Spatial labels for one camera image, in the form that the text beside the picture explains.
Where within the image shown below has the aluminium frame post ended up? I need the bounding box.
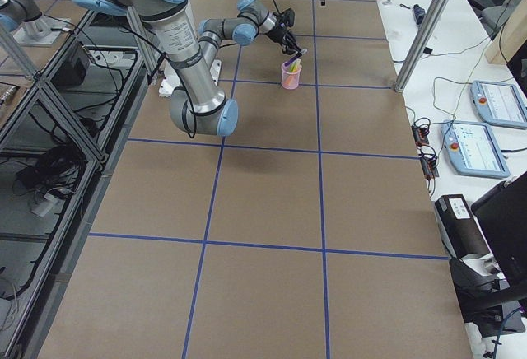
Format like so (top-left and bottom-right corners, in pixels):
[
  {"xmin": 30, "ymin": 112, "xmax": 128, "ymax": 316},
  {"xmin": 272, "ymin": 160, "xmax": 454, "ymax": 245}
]
[{"xmin": 393, "ymin": 0, "xmax": 449, "ymax": 93}]

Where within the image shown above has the teach pendant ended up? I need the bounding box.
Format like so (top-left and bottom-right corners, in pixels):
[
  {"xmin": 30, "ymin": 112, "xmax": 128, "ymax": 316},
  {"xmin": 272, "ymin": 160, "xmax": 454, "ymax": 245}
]
[
  {"xmin": 470, "ymin": 81, "xmax": 526, "ymax": 129},
  {"xmin": 441, "ymin": 120, "xmax": 510, "ymax": 179}
]

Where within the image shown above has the near teach pendant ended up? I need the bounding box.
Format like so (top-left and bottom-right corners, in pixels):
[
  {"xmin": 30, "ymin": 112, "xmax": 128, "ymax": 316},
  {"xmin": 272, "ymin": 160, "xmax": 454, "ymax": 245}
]
[{"xmin": 441, "ymin": 120, "xmax": 510, "ymax": 179}]

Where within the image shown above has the usb hub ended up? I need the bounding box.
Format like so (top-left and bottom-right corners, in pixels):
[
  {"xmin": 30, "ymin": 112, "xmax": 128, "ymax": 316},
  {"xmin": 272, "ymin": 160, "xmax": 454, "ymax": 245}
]
[
  {"xmin": 419, "ymin": 154, "xmax": 438, "ymax": 180},
  {"xmin": 411, "ymin": 124, "xmax": 430, "ymax": 147}
]

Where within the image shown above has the purple highlighter pen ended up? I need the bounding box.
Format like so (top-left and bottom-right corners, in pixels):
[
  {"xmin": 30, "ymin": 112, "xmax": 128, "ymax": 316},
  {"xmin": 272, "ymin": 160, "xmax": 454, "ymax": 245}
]
[{"xmin": 285, "ymin": 48, "xmax": 308, "ymax": 66}]

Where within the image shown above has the black printer box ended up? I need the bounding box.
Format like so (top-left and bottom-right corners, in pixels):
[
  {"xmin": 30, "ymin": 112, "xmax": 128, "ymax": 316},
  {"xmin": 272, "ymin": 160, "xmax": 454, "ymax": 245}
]
[{"xmin": 434, "ymin": 194, "xmax": 490, "ymax": 260}]

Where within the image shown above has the far teach pendant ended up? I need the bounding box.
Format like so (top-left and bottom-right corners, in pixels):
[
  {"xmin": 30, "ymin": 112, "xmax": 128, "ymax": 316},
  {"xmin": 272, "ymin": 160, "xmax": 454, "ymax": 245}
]
[{"xmin": 470, "ymin": 81, "xmax": 526, "ymax": 129}]

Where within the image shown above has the near USB hub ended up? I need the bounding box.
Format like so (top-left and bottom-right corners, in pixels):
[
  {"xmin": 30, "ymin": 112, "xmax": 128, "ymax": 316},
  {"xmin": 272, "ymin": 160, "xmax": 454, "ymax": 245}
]
[{"xmin": 419, "ymin": 154, "xmax": 438, "ymax": 180}]

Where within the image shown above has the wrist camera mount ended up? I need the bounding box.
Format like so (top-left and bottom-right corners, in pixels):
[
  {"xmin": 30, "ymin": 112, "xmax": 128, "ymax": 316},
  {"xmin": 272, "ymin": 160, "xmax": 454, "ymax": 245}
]
[{"xmin": 277, "ymin": 7, "xmax": 296, "ymax": 28}]

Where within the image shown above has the far USB hub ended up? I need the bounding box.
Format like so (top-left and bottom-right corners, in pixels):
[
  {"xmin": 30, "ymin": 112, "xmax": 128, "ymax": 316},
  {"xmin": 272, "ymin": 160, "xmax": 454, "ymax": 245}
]
[{"xmin": 411, "ymin": 124, "xmax": 430, "ymax": 147}]

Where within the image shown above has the pink mesh pen holder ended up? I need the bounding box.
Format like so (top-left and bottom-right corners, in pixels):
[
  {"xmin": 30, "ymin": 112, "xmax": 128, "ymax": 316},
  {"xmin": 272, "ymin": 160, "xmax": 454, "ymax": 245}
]
[{"xmin": 281, "ymin": 63, "xmax": 302, "ymax": 90}]

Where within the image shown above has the green highlighter pen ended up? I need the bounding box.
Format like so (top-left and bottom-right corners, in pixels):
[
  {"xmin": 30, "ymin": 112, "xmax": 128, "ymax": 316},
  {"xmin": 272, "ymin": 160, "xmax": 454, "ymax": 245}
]
[{"xmin": 288, "ymin": 58, "xmax": 301, "ymax": 73}]

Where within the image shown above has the white camera pole base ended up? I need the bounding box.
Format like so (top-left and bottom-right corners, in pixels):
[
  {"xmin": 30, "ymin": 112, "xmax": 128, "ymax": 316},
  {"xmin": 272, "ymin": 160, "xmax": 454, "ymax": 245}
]
[{"xmin": 159, "ymin": 59, "xmax": 222, "ymax": 103}]

